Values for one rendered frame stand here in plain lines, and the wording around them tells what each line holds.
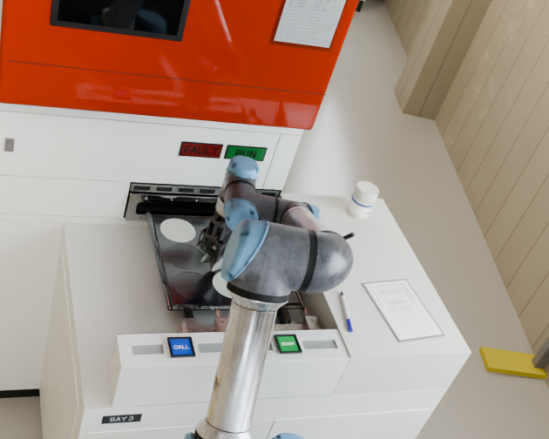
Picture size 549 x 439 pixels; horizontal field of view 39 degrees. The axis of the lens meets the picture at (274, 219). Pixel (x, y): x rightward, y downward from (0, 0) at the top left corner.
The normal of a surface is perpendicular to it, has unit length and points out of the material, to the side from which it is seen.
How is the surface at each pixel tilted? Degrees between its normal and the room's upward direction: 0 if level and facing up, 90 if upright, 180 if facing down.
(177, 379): 90
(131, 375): 90
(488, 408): 0
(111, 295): 0
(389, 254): 0
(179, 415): 90
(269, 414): 90
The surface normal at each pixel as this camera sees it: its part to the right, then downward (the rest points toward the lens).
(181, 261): 0.27, -0.76
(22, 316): 0.27, 0.65
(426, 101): 0.07, 0.63
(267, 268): 0.11, 0.22
